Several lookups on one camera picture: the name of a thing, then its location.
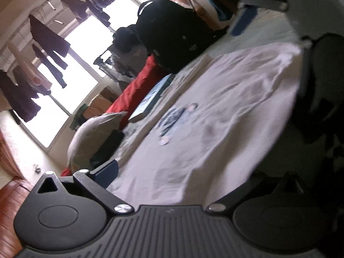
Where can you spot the grey pillow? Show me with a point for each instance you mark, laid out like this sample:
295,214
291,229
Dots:
89,137

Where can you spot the green quilted bed cover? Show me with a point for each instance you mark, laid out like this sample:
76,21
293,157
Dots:
268,27

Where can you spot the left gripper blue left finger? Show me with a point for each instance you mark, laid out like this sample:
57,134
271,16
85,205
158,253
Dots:
95,183

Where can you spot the wooden headboard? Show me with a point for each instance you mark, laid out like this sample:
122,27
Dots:
12,196

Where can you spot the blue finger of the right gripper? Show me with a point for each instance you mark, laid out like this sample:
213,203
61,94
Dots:
244,18

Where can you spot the red blanket roll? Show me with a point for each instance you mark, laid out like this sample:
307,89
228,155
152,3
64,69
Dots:
136,91

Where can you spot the orange curtain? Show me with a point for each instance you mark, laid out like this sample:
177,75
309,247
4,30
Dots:
7,160

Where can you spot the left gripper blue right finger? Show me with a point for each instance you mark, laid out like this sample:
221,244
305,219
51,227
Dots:
224,204

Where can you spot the hanging clothes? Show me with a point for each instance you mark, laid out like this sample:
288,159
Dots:
49,48

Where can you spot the white printed sweatshirt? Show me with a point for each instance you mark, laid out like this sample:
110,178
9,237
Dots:
211,127

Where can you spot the cardboard boxes by window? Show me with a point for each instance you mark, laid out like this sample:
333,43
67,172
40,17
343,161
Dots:
97,106

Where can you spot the light blue book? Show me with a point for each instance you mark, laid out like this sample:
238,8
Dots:
150,99

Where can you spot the black backpack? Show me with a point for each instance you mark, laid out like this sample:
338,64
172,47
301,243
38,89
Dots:
173,34

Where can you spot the red pillow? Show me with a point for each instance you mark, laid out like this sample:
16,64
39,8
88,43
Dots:
66,172

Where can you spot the black folded cloth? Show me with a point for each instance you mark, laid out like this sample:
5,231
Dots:
107,149

